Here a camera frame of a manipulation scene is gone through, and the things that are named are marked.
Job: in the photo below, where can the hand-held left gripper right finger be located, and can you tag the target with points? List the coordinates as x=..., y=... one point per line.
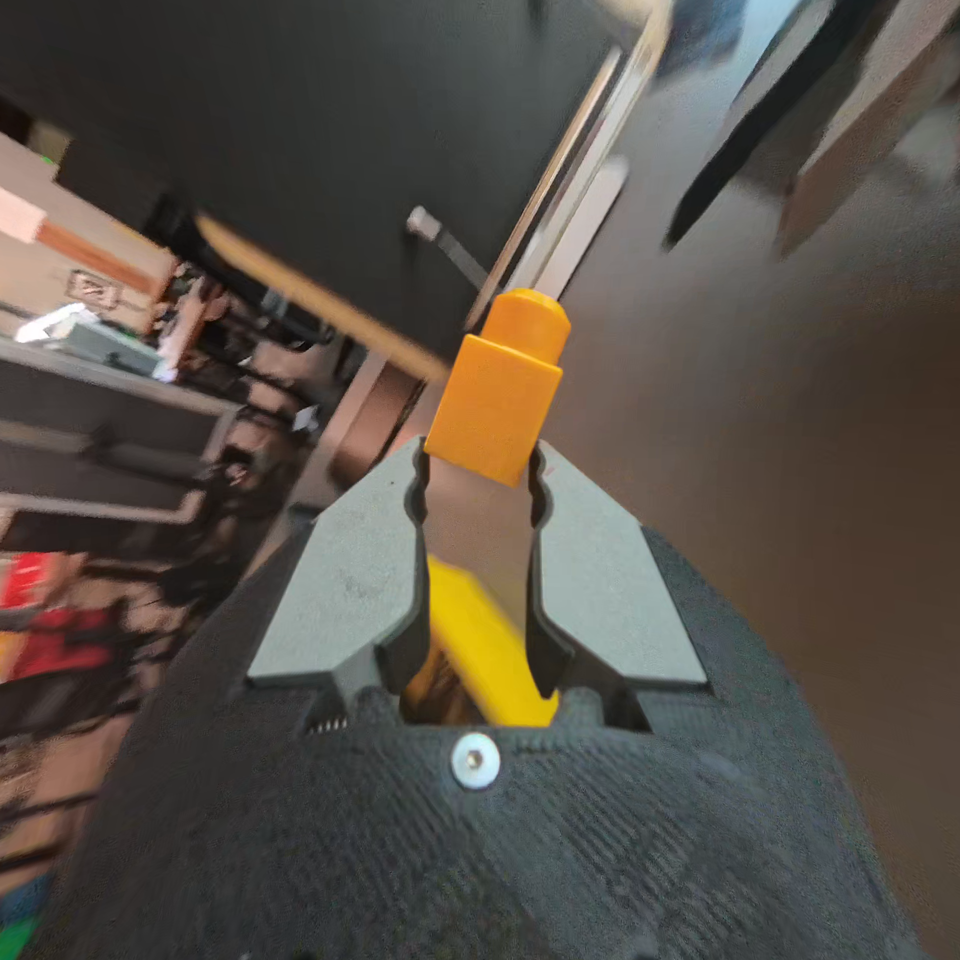
x=607, y=592

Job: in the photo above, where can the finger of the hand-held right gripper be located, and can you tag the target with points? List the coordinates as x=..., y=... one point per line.
x=757, y=97
x=862, y=112

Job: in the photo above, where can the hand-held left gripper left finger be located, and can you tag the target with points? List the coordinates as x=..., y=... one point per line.
x=345, y=592

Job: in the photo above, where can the orange plastic block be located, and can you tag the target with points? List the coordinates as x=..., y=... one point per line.
x=495, y=405

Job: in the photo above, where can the yellow box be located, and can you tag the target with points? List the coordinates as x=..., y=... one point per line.
x=480, y=637

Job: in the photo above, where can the red container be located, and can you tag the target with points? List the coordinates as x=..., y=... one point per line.
x=52, y=637

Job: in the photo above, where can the black board with wooden frame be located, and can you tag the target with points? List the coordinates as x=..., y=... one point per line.
x=300, y=112

